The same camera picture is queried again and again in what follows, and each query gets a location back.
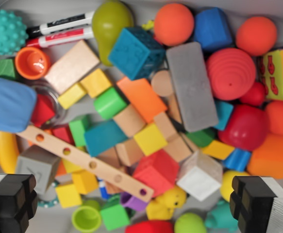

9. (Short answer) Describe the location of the black silver gripper left finger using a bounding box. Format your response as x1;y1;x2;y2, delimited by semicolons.
0;173;38;233

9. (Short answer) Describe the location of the black silver gripper right finger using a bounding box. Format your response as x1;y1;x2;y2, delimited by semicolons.
229;176;283;233

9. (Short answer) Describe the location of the grey plastic bin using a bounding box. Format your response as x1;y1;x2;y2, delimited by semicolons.
0;0;283;233

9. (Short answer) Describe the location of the yellow ball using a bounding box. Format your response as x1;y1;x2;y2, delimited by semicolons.
219;170;251;202

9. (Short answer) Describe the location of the teal rubber toy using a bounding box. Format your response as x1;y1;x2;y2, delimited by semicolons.
205;200;239;230

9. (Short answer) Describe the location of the blue plastic spool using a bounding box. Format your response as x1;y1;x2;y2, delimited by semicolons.
222;148;252;173

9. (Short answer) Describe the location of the large orange soft block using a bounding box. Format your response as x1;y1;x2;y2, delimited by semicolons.
247;133;283;180

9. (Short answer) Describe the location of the yellow wooden cube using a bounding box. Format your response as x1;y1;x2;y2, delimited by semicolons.
55;183;83;209
133;123;168;157
80;68;113;99

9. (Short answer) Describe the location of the white grey rubber cube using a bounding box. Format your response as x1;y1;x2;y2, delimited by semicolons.
176;150;223;202

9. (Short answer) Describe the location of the flat yellow wooden block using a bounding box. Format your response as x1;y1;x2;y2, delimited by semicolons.
201;140;235;161

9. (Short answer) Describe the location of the lime green ball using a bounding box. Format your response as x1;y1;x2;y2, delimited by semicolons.
174;213;207;233

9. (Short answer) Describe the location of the lime green plastic cup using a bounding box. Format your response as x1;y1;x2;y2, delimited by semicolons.
71;200;103;233

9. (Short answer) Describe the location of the red plastic toy fruit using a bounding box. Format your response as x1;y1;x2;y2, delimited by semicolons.
217;104;268;151

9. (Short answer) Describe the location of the wooden strip with holes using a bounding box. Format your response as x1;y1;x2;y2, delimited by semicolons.
16;125;155;203

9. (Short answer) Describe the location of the small red wooden cube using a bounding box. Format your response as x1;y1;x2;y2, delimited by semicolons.
51;126;75;146

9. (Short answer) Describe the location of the dark green rounded block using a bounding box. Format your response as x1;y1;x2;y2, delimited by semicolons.
185;128;216;148

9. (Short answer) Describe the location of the yellow rubber duck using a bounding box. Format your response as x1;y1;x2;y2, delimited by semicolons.
146;186;188;220

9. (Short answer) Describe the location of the orange rounded toy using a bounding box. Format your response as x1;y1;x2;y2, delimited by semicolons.
264;100;283;135

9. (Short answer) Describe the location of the small teal block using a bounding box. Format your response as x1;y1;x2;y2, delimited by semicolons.
212;100;234;132

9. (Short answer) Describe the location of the red wooden block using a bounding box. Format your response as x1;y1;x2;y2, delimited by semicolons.
31;94;57;127

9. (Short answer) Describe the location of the blue fabric cube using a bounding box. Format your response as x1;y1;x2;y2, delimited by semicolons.
0;77;38;133

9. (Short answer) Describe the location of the bright green wooden block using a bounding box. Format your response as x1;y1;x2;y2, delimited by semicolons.
68;116;92;148

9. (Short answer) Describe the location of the green wooden cube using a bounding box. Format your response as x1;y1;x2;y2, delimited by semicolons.
100;203;131;232

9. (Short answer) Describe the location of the red rubber cube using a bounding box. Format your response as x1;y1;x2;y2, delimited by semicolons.
132;150;181;198

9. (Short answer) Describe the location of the red rubber toy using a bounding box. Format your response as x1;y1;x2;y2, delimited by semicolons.
124;220;175;233

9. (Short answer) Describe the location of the clear glass jar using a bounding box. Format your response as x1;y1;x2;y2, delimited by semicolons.
30;82;67;129

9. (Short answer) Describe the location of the small red ball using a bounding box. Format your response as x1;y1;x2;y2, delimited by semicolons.
239;82;267;106

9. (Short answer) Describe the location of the teal wooden block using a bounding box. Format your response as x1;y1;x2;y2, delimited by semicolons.
83;120;129;157

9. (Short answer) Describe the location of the purple plastic piece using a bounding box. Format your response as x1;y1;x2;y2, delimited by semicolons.
120;191;148;212

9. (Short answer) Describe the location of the yellow wooden wedge block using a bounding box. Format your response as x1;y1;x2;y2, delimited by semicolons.
57;83;87;110

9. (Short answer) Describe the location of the yellow fabric cube fish print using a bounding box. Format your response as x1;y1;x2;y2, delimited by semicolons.
257;47;283;101

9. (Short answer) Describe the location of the red ribbed rubber dome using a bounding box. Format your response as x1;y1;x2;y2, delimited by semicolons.
206;48;257;101

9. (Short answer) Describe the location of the grey foam block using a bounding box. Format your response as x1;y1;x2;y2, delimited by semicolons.
166;41;219;133

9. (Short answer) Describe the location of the dark green wooden block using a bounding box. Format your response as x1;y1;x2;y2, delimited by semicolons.
0;58;19;80

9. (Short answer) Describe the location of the orange plastic cup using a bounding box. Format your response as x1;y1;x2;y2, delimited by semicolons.
15;46;52;81

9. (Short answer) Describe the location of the natural wooden cube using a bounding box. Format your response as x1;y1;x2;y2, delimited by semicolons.
113;104;147;138

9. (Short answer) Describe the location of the large natural wooden block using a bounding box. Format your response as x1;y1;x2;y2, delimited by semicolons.
44;40;101;95

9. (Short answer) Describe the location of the natural wooden cylinder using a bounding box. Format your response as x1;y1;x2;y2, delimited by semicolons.
150;70;176;98

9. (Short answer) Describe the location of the orange wooden block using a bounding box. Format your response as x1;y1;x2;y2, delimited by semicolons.
116;77;168;124

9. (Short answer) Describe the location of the red-orange smooth ball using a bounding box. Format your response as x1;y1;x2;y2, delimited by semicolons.
235;16;278;57

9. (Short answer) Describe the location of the teal spiky rubber ball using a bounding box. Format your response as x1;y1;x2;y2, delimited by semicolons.
0;9;29;56

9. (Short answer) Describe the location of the red dry erase marker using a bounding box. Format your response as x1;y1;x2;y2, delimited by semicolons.
26;26;95;49

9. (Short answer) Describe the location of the blue soft cube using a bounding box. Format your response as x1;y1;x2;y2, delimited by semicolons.
194;7;234;52

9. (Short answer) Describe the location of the black dry erase marker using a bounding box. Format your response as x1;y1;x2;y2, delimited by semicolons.
26;11;96;39

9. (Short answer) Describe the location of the teal embossed rubber cube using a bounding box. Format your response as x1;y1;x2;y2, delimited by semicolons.
108;26;167;81

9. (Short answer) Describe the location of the orange smooth ball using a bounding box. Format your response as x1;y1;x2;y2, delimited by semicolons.
153;3;195;47

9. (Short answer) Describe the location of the olive green toy pear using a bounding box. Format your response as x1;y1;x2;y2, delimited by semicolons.
92;0;134;67

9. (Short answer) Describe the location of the teal studded ring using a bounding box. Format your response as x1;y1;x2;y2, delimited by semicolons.
37;182;60;209

